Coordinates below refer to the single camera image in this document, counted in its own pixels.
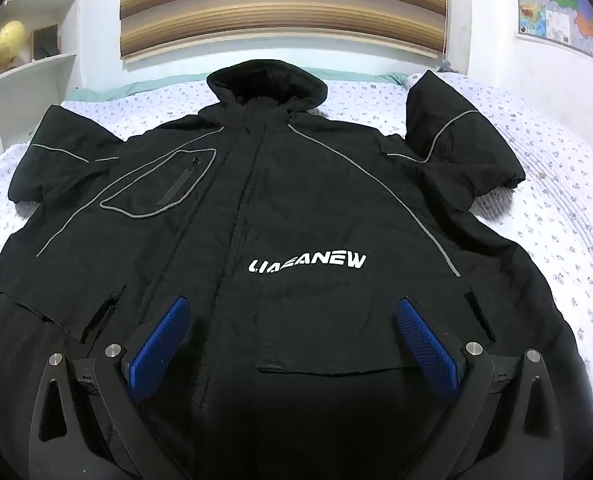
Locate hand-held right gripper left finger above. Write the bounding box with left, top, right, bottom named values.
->
left=29, top=296, right=193, bottom=480

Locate white floral quilt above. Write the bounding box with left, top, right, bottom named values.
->
left=0, top=72, right=593, bottom=461

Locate black hooded jacket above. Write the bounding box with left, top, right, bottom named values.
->
left=0, top=59, right=593, bottom=480

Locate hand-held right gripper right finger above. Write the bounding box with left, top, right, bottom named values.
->
left=395, top=296, right=562, bottom=480

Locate white bookshelf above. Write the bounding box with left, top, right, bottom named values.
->
left=0, top=0, right=86, bottom=173

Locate brown striped window blind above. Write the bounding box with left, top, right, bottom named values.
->
left=120, top=0, right=450, bottom=62

